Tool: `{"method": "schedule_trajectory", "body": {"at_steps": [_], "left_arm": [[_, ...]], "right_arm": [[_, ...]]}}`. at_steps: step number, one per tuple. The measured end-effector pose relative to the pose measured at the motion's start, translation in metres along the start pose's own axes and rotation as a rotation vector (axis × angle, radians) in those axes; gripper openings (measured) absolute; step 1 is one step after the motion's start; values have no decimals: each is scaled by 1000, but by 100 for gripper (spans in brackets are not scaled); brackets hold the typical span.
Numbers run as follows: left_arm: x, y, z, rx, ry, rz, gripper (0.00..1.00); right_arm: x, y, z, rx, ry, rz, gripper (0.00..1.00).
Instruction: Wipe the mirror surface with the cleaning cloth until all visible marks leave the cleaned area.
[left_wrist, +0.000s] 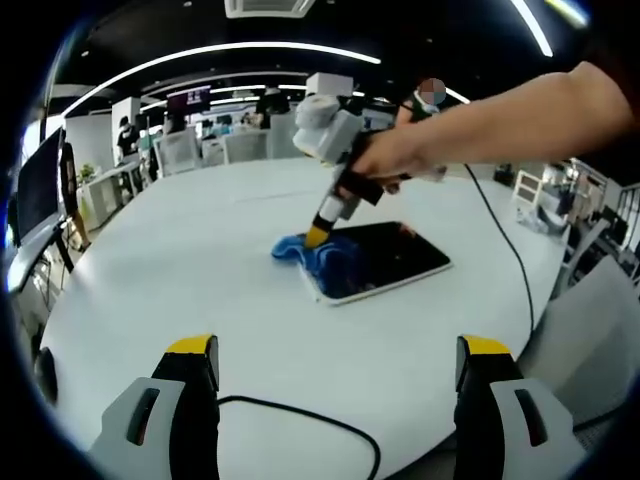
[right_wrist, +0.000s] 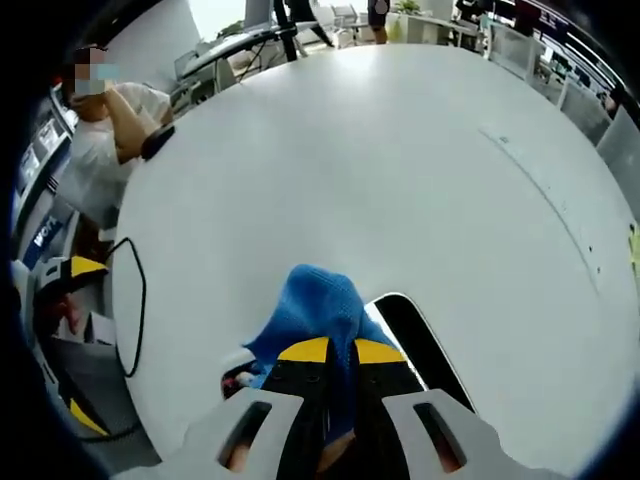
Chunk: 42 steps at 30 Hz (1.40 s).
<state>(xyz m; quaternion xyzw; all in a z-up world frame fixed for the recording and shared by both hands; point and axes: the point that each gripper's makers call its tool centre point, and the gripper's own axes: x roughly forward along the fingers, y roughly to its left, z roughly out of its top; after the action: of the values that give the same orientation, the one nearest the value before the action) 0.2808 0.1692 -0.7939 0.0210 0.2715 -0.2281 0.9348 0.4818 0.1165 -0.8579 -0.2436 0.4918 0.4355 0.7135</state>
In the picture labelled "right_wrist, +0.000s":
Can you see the blue cleaning cloth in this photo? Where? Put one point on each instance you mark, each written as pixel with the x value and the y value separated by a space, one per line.
pixel 320 305

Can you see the black flat object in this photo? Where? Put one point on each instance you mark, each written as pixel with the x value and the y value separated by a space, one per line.
pixel 157 142

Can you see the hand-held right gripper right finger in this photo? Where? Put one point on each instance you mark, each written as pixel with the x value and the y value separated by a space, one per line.
pixel 425 430

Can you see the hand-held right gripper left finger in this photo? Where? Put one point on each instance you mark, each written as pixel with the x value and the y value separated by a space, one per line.
pixel 250 430

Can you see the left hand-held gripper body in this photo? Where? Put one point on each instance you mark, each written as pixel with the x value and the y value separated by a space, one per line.
pixel 21 280

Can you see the yellow cloth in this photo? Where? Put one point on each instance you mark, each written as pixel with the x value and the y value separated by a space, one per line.
pixel 635 252

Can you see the green potted plant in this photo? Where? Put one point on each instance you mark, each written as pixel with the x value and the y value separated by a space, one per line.
pixel 407 6

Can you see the black monitor stand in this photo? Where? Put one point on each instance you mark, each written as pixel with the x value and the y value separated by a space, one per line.
pixel 292 30

